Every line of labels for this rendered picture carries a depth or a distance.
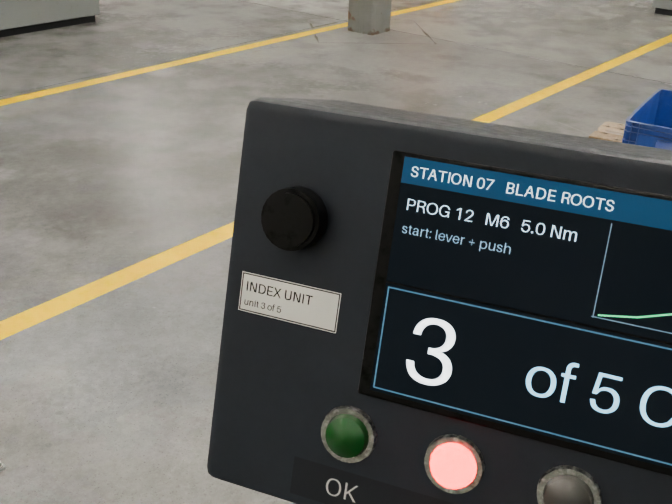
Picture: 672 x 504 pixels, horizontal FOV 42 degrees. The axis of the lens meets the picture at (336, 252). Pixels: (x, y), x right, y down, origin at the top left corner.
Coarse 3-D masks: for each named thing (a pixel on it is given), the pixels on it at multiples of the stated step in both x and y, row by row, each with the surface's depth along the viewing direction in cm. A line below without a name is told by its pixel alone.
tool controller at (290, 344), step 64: (256, 128) 40; (320, 128) 38; (384, 128) 37; (448, 128) 37; (512, 128) 43; (256, 192) 40; (320, 192) 39; (384, 192) 38; (448, 192) 37; (512, 192) 36; (576, 192) 35; (640, 192) 34; (256, 256) 41; (320, 256) 39; (384, 256) 38; (448, 256) 37; (512, 256) 36; (576, 256) 35; (640, 256) 34; (256, 320) 41; (320, 320) 40; (512, 320) 37; (576, 320) 36; (640, 320) 35; (256, 384) 42; (320, 384) 40; (512, 384) 37; (576, 384) 36; (640, 384) 35; (256, 448) 42; (320, 448) 41; (384, 448) 40; (512, 448) 38; (576, 448) 36; (640, 448) 35
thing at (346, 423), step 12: (336, 408) 40; (348, 408) 40; (324, 420) 40; (336, 420) 40; (348, 420) 39; (360, 420) 40; (324, 432) 40; (336, 432) 39; (348, 432) 39; (360, 432) 39; (372, 432) 39; (324, 444) 40; (336, 444) 40; (348, 444) 39; (360, 444) 39; (372, 444) 40; (336, 456) 40; (348, 456) 40; (360, 456) 40
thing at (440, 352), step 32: (384, 320) 39; (416, 320) 38; (448, 320) 38; (480, 320) 37; (384, 352) 39; (416, 352) 38; (448, 352) 38; (480, 352) 37; (384, 384) 39; (416, 384) 38; (448, 384) 38; (480, 384) 37
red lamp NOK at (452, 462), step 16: (432, 448) 39; (448, 448) 38; (464, 448) 38; (432, 464) 38; (448, 464) 38; (464, 464) 38; (480, 464) 38; (432, 480) 39; (448, 480) 38; (464, 480) 38; (480, 480) 38
